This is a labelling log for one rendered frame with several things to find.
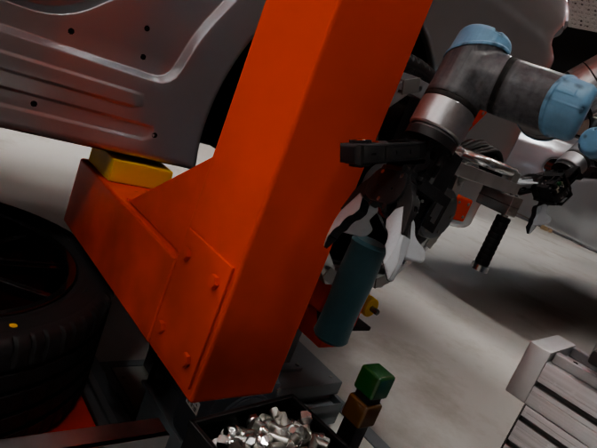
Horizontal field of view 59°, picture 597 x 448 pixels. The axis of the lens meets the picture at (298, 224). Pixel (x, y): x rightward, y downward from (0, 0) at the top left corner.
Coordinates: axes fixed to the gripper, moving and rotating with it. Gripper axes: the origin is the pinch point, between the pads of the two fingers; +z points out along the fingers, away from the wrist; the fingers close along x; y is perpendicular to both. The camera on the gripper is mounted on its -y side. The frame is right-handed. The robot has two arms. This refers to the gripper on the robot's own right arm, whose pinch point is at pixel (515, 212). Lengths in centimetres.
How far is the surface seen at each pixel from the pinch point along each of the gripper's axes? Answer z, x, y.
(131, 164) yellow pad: 75, -64, -16
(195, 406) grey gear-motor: 94, -18, -1
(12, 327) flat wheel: 108, -56, 11
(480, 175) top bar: 16.7, -23.2, 13.1
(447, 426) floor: 28, 90, -52
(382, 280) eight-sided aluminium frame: 36.9, -1.6, -16.2
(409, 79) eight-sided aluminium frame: 15, -48, 3
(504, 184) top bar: 8.9, -15.3, 10.2
